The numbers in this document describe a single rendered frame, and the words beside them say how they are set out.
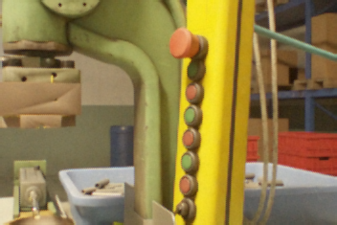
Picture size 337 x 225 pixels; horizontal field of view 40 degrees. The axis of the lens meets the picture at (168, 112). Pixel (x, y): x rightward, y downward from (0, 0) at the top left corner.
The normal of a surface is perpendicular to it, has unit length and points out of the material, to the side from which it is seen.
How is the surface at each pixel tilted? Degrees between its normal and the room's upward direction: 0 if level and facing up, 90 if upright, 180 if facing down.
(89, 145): 90
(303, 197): 100
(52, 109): 90
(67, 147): 90
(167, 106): 90
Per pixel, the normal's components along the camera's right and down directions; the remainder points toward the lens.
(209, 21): -0.75, -0.09
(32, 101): 0.31, 0.00
